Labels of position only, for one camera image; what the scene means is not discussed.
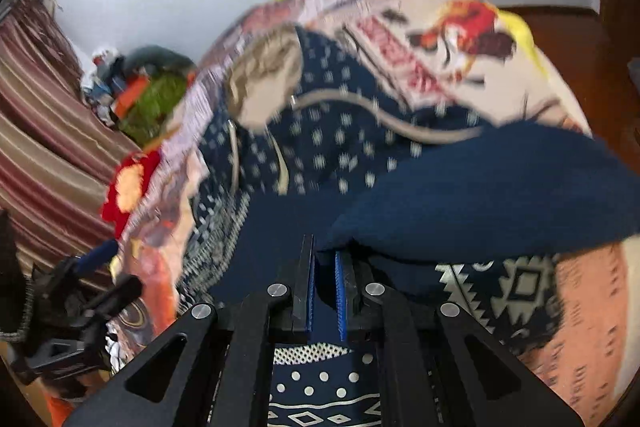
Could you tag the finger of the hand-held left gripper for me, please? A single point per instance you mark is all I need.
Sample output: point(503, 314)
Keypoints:
point(117, 294)
point(97, 255)

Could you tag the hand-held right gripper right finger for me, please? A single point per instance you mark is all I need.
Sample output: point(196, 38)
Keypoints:
point(341, 302)

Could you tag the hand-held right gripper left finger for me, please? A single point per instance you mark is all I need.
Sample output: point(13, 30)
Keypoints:
point(310, 302)

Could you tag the navy patterned knit garment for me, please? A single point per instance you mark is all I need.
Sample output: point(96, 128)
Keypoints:
point(350, 142)

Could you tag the heap of mixed clothes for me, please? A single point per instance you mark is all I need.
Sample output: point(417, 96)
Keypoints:
point(105, 87)

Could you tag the red cloth with yellow patch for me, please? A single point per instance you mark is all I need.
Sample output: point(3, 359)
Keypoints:
point(112, 207)

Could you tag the striped curtain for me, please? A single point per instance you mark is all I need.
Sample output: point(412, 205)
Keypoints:
point(45, 132)

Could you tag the green cloth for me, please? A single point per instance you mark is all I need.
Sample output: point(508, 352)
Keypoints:
point(155, 107)

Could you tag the grey cloth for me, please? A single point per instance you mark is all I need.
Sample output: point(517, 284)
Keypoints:
point(160, 57)

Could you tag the printed blanket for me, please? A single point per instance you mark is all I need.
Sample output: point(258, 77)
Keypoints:
point(450, 72)

